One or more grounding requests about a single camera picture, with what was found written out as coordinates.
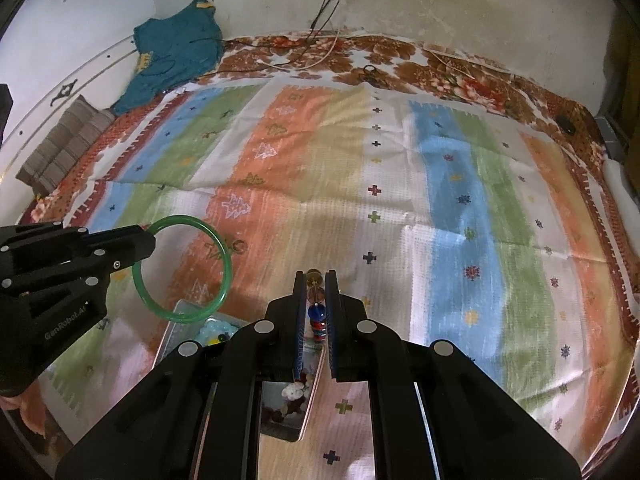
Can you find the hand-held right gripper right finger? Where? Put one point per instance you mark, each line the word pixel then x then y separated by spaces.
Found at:
pixel 331 320

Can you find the striped colourful mat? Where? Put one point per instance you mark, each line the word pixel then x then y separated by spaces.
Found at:
pixel 450 210

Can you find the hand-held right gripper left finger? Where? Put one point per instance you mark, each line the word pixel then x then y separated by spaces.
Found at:
pixel 300 320

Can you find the brown striped cushion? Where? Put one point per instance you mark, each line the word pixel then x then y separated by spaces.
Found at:
pixel 60 145

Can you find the teal garment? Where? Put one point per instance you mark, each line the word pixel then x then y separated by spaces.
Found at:
pixel 170 45

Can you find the small black round object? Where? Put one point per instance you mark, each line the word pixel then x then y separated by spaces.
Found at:
pixel 565 124

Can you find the green jade bangle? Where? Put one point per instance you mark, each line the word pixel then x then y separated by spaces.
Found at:
pixel 228 267

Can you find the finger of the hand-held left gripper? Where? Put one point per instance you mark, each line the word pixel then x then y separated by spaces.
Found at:
pixel 120 247

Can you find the silver metal tin box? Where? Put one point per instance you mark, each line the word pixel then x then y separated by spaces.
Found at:
pixel 172 330

